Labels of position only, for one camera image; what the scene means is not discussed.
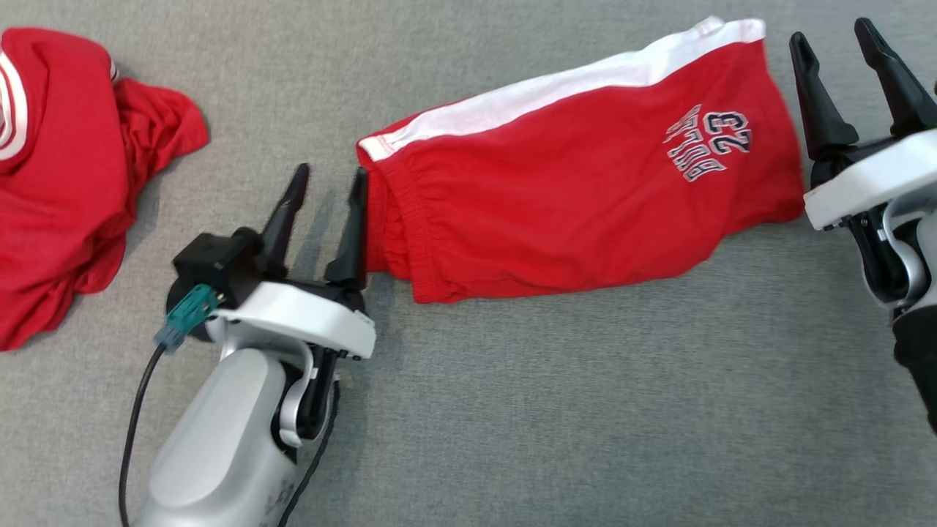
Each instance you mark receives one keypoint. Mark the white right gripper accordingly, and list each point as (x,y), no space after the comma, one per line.
(871,183)

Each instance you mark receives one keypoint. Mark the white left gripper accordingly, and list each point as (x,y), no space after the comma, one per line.
(307,315)

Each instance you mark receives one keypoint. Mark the red shorts with white stripe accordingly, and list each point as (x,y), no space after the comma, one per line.
(556,190)

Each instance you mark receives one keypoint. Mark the red jersey with white trim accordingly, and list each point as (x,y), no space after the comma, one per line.
(66,183)

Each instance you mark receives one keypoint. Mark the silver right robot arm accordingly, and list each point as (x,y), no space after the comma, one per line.
(919,351)

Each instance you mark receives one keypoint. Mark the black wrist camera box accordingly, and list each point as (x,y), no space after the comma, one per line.
(216,267)

